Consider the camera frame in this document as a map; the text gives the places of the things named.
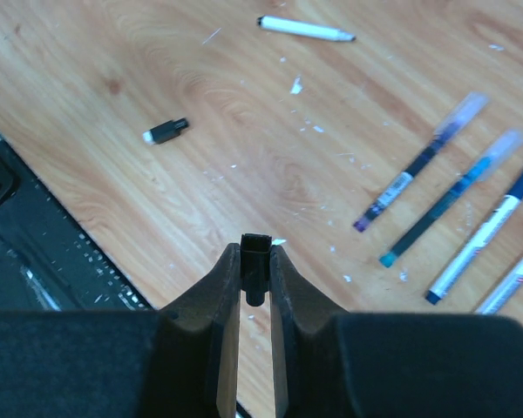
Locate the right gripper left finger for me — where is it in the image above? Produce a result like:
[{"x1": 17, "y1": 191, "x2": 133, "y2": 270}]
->
[{"x1": 0, "y1": 244, "x2": 241, "y2": 417}]

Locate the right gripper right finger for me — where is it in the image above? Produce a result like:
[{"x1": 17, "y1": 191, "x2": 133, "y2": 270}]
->
[{"x1": 269, "y1": 246, "x2": 523, "y2": 417}]

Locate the small black pen cap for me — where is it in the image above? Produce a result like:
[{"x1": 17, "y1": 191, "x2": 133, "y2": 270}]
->
[{"x1": 241, "y1": 233, "x2": 272, "y2": 307}]

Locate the white pen black tip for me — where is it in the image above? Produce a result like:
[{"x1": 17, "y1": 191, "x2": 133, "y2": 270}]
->
[{"x1": 425, "y1": 172, "x2": 523, "y2": 305}]

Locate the white marker yellow end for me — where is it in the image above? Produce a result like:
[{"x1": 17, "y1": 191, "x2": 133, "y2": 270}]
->
[{"x1": 474, "y1": 257, "x2": 523, "y2": 314}]

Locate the teal barrel gel pen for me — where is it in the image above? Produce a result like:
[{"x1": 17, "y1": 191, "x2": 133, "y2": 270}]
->
[{"x1": 379, "y1": 130, "x2": 523, "y2": 267}]

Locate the dark purple pen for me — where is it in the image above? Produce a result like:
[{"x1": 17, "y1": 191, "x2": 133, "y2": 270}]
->
[{"x1": 353, "y1": 91, "x2": 489, "y2": 233}]

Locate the white pen dark barrel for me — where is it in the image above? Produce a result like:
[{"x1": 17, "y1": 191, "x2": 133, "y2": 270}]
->
[{"x1": 257, "y1": 15, "x2": 357, "y2": 42}]

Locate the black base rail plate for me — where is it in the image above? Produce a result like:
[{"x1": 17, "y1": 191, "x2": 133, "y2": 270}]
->
[{"x1": 0, "y1": 134, "x2": 151, "y2": 311}]

